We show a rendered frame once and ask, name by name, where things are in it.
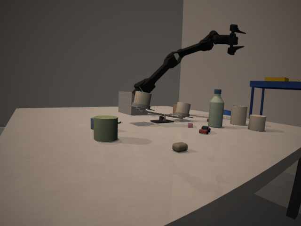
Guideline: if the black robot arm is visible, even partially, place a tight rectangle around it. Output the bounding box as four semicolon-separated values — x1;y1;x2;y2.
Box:
132;30;238;96

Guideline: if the small red toy car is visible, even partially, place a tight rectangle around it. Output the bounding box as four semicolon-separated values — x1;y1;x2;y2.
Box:
199;126;211;134

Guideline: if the olive green cylinder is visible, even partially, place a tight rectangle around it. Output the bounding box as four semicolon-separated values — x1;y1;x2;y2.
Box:
94;115;118;142

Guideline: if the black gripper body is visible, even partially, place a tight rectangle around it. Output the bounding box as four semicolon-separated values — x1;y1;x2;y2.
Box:
222;24;238;55

